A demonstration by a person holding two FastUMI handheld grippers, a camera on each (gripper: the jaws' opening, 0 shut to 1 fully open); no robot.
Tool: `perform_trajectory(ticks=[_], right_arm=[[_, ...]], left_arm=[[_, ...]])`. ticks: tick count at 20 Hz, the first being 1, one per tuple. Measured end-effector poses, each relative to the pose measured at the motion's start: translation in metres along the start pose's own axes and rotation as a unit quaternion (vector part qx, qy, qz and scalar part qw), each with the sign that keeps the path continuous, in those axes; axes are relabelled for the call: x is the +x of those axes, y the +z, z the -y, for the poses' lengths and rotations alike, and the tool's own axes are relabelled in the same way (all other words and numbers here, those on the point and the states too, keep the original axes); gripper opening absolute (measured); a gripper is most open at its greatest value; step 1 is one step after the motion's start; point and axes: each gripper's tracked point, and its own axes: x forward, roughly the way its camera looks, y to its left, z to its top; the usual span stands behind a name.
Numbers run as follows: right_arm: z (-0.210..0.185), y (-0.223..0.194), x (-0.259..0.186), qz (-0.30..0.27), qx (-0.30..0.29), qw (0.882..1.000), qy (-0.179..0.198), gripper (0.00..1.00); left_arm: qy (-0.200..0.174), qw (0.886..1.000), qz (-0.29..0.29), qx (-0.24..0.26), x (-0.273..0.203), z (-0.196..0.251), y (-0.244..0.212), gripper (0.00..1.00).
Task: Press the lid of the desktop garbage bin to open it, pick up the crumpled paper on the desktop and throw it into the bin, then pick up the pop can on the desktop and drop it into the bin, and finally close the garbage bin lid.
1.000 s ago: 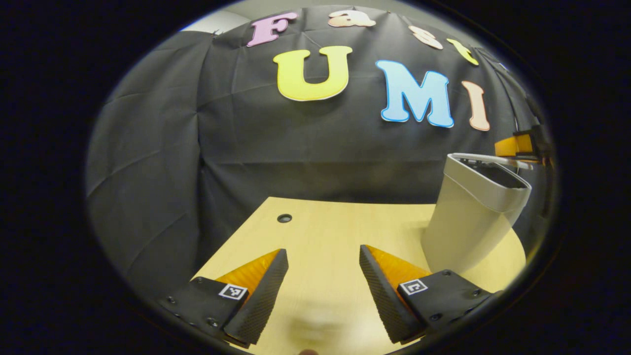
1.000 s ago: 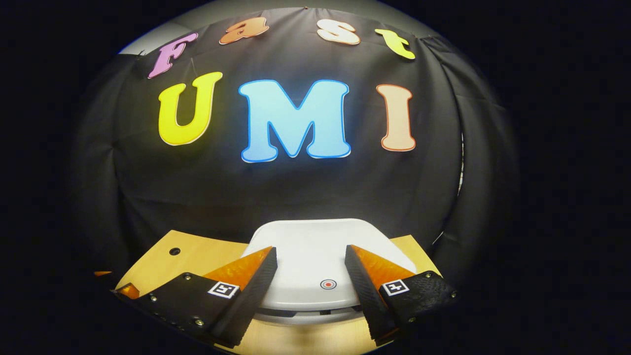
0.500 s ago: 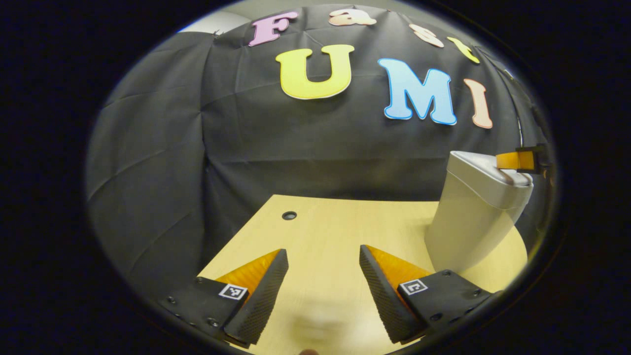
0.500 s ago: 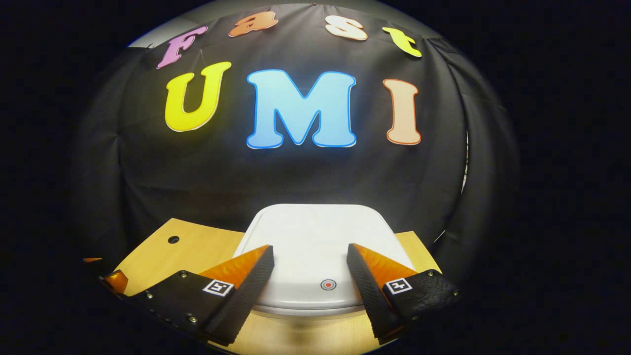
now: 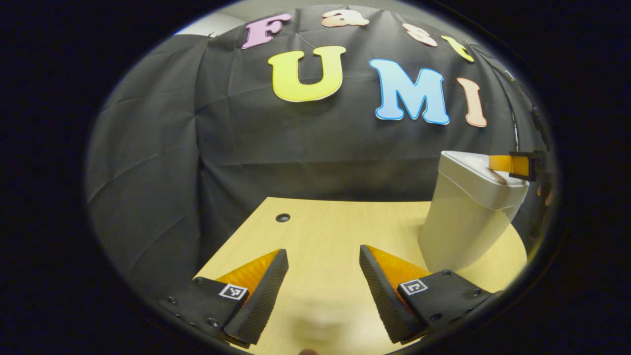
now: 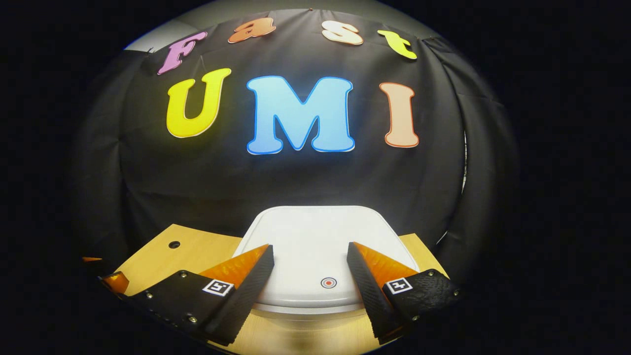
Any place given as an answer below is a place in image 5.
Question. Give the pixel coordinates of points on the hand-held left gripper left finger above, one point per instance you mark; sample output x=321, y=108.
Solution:
x=261, y=301

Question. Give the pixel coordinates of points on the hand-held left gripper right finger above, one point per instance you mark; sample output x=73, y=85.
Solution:
x=382, y=296

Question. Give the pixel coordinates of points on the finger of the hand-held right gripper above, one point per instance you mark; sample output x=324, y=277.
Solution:
x=500, y=163

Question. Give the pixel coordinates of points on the white desktop garbage bin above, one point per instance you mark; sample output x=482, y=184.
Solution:
x=463, y=227

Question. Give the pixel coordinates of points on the wooden desktop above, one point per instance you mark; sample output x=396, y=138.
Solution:
x=325, y=227

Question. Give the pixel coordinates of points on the black backdrop cloth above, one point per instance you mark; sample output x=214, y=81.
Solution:
x=271, y=148

